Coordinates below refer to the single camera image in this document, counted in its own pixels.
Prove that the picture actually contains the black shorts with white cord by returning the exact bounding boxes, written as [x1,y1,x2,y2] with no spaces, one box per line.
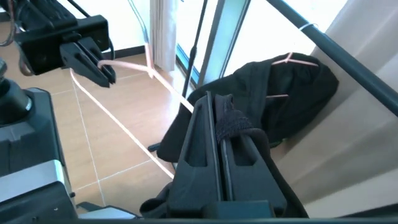
[157,52,340,162]

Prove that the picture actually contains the pink clothes hanger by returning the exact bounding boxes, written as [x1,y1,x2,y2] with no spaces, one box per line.
[266,52,320,99]
[70,0,195,180]

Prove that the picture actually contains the window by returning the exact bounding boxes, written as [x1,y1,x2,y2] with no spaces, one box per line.
[55,0,348,88]

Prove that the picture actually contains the black garment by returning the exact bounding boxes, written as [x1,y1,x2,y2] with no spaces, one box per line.
[139,93,309,218]

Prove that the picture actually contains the black clothes rack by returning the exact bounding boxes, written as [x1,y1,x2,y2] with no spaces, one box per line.
[147,0,398,153]

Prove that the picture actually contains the beige curtain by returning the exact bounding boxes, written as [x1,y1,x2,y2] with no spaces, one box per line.
[150,0,178,72]
[270,0,398,218]

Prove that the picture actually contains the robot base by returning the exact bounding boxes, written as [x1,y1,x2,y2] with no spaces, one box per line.
[0,57,137,224]

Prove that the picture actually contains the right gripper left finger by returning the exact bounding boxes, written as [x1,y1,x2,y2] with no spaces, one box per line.
[167,91,223,218]

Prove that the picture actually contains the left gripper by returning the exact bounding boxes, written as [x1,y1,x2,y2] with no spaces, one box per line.
[14,0,116,88]

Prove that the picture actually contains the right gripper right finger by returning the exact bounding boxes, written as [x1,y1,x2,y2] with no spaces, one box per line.
[220,133,287,216]

